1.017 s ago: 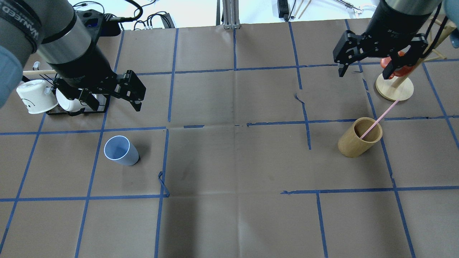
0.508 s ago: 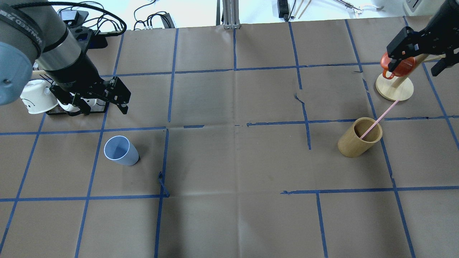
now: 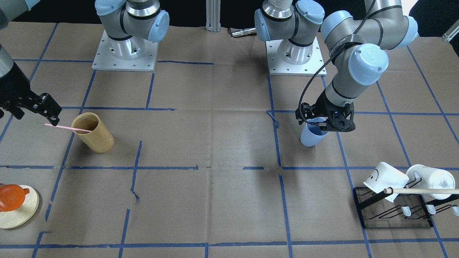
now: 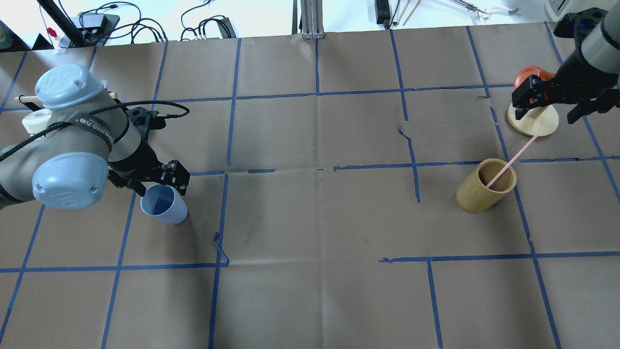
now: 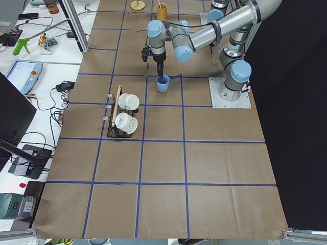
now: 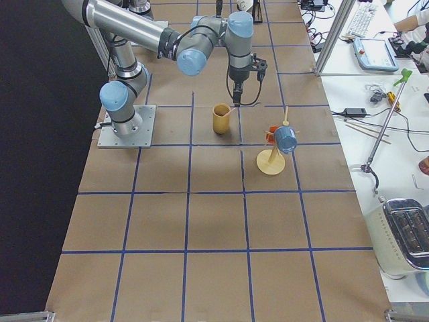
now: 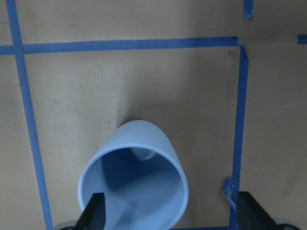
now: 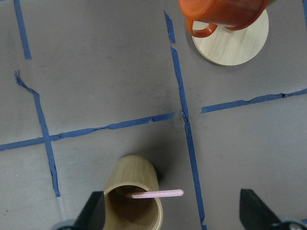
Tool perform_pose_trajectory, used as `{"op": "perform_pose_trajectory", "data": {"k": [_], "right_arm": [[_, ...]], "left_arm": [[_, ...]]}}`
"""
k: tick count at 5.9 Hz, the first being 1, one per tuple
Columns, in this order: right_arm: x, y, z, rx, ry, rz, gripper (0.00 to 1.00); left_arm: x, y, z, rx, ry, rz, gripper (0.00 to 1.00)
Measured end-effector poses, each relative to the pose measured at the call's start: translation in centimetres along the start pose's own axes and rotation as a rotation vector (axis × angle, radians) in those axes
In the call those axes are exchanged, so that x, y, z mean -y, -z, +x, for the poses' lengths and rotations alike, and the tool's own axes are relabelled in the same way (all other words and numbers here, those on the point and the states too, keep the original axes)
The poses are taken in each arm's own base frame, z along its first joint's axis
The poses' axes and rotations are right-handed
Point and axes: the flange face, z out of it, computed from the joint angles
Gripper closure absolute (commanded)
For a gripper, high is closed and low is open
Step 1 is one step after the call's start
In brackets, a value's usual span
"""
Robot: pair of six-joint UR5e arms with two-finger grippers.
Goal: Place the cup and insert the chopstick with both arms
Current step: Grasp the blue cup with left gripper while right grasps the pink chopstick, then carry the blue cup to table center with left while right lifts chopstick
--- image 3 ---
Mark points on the white smiley mug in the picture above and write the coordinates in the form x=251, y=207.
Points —
x=384, y=176

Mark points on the silver cable connector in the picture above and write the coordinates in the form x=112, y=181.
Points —
x=242, y=33

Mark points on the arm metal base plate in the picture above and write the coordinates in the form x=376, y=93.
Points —
x=133, y=54
x=285, y=58

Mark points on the pink chopstick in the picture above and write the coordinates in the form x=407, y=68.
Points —
x=69, y=128

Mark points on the bamboo cylinder holder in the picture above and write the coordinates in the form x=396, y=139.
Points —
x=99, y=139

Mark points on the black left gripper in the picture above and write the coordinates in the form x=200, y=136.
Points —
x=321, y=104

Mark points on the light blue plastic cup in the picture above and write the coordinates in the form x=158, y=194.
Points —
x=312, y=135

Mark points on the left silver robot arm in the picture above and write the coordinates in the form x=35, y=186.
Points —
x=357, y=48

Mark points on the black wire mug rack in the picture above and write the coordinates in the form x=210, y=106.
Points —
x=414, y=206

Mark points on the aluminium frame post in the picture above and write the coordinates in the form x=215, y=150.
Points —
x=213, y=16

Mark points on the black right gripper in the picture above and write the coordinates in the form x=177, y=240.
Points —
x=14, y=87

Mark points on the white mug on rack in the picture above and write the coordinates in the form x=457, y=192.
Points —
x=430, y=181

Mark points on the wooden mug tree stand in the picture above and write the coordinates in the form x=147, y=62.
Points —
x=21, y=215

